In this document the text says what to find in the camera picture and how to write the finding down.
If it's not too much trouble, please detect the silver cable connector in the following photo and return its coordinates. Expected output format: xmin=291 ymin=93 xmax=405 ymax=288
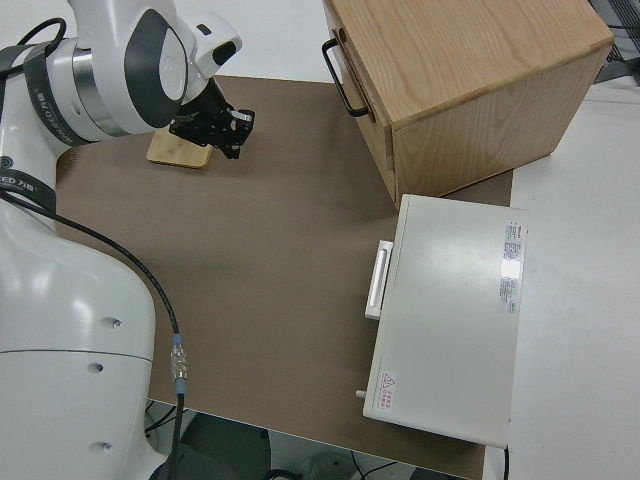
xmin=169 ymin=333 xmax=191 ymax=399

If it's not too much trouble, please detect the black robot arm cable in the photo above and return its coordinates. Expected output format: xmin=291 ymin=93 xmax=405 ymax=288
xmin=0 ymin=17 xmax=191 ymax=480

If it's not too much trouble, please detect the white printed info label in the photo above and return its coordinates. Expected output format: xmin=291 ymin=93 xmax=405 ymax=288
xmin=496 ymin=221 xmax=527 ymax=316

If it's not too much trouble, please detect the black wire mesh panel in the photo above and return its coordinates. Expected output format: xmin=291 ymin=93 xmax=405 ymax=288
xmin=596 ymin=0 xmax=640 ymax=85

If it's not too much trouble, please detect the red warning sticker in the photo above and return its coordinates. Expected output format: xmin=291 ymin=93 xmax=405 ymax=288
xmin=377 ymin=370 xmax=400 ymax=413

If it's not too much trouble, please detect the light wooden cabinet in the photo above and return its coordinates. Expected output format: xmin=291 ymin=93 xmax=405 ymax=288
xmin=322 ymin=0 xmax=615 ymax=202

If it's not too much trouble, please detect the white appliance door handle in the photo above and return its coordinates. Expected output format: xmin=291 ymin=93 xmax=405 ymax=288
xmin=363 ymin=240 xmax=395 ymax=322

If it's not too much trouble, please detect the white box appliance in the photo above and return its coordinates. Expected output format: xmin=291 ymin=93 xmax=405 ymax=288
xmin=361 ymin=193 xmax=531 ymax=448

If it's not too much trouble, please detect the black metal drawer handle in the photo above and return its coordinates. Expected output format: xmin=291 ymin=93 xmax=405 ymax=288
xmin=321 ymin=38 xmax=372 ymax=118

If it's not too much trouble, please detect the black velcro strap with print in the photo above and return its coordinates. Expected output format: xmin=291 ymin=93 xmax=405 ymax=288
xmin=21 ymin=41 xmax=77 ymax=149
xmin=0 ymin=168 xmax=56 ymax=210

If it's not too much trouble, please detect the wooden stand base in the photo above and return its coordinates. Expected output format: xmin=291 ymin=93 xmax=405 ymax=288
xmin=145 ymin=128 xmax=214 ymax=172

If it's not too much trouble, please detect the brown table mat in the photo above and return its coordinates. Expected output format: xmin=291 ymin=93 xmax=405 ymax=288
xmin=52 ymin=74 xmax=515 ymax=480

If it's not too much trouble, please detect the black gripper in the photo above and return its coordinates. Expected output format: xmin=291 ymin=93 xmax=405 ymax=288
xmin=168 ymin=81 xmax=257 ymax=161

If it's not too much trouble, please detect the light wooden drawer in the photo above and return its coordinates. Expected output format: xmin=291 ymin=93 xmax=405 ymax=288
xmin=329 ymin=27 xmax=397 ymax=177

